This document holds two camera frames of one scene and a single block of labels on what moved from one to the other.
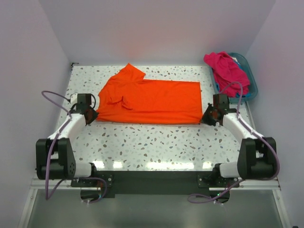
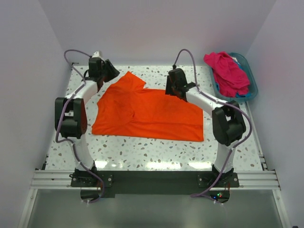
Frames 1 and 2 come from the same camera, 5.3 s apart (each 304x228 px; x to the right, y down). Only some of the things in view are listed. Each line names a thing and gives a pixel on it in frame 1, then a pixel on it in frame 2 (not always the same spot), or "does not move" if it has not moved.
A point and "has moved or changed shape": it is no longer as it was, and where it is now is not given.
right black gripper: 210,116 to 181,88
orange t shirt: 126,96 has moved or changed shape
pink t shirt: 226,71 does not move
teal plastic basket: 246,70 does not move
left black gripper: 90,114 to 107,71
